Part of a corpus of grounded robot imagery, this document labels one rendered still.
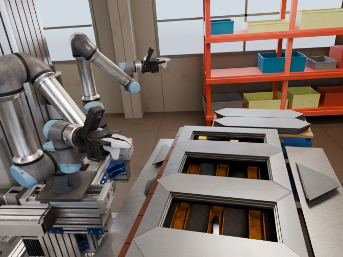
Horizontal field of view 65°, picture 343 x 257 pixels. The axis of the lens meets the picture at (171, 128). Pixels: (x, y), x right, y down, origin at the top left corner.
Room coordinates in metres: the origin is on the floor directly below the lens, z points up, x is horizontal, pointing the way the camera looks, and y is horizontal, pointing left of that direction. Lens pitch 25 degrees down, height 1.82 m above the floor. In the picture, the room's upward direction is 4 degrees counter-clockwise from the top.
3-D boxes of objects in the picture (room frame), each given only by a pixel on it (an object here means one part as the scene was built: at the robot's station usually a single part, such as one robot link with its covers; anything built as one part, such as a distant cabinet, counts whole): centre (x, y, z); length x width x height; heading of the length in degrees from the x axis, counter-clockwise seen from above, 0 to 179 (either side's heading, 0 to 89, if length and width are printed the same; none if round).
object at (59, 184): (1.11, 0.53, 1.09); 0.15 x 0.15 x 0.10
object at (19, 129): (1.00, 0.61, 1.41); 0.15 x 0.12 x 0.55; 147
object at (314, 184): (1.33, -0.87, 0.77); 0.45 x 0.20 x 0.04; 165
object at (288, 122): (2.16, -0.77, 0.82); 0.80 x 0.40 x 0.06; 75
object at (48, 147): (1.11, 0.54, 1.20); 0.13 x 0.12 x 0.14; 147
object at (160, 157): (1.90, 0.06, 0.70); 0.39 x 0.12 x 0.04; 165
